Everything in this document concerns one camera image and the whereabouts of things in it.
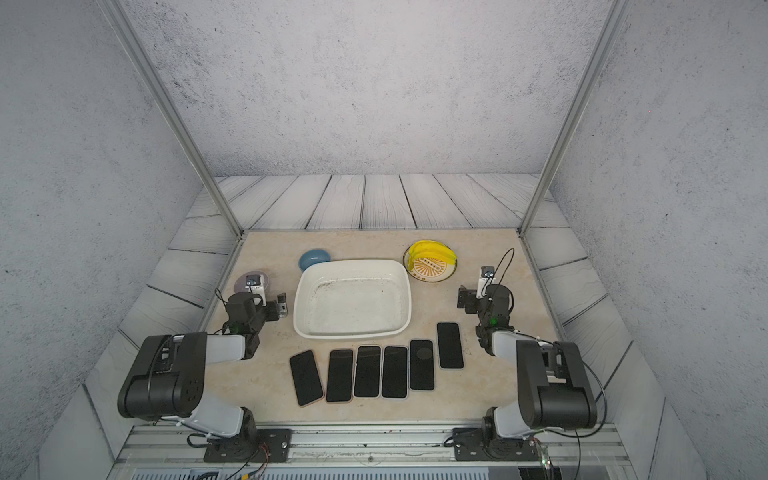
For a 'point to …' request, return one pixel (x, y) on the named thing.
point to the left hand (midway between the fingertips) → (273, 293)
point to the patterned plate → (426, 269)
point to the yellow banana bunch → (430, 249)
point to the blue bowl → (313, 256)
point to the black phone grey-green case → (422, 365)
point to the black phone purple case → (395, 373)
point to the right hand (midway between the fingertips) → (480, 284)
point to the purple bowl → (241, 281)
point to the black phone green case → (450, 345)
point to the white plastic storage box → (352, 298)
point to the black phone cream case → (367, 381)
